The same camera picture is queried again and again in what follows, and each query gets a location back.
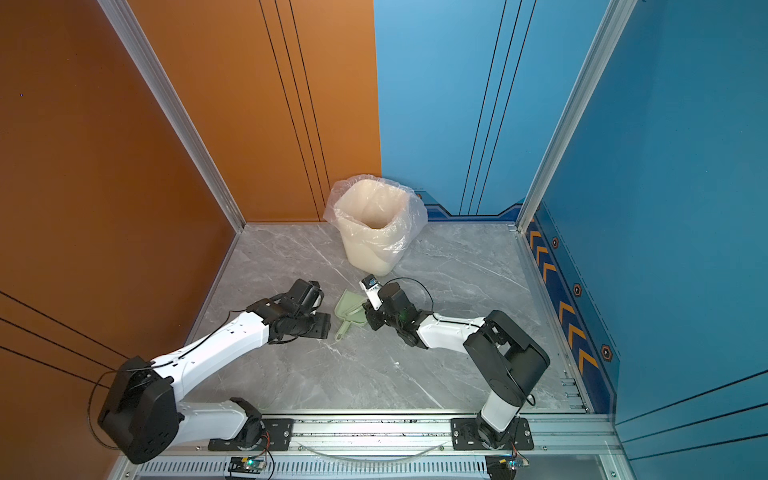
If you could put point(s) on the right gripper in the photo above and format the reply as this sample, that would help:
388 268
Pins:
371 314

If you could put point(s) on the aluminium corner post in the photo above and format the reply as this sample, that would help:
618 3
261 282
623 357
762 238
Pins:
127 27
608 34

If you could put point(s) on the left aluminium corner post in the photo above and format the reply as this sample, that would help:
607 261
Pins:
127 27

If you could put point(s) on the clear plastic bin liner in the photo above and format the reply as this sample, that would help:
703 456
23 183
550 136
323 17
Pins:
418 216

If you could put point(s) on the aluminium front rail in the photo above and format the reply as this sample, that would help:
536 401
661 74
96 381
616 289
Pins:
403 446

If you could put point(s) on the right circuit board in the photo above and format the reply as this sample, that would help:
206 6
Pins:
505 467

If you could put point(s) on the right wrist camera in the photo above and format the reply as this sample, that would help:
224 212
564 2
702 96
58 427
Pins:
371 286

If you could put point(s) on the green plastic dustpan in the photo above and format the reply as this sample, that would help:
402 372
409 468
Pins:
350 311

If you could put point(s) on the right aluminium corner post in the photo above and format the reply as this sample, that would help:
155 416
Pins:
608 34

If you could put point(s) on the left green circuit board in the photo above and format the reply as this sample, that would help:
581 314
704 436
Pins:
247 467

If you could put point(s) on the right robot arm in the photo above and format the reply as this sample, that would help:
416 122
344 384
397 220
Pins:
507 357

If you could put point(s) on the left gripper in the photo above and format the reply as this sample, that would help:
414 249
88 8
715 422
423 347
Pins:
323 328

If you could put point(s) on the cream plastic trash bin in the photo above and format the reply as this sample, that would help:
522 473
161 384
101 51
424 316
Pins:
373 220

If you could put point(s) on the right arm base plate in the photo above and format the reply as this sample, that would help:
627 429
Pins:
474 434

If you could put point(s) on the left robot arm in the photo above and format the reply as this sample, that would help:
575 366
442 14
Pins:
146 411

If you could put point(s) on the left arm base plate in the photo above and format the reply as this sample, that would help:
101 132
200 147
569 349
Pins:
273 434

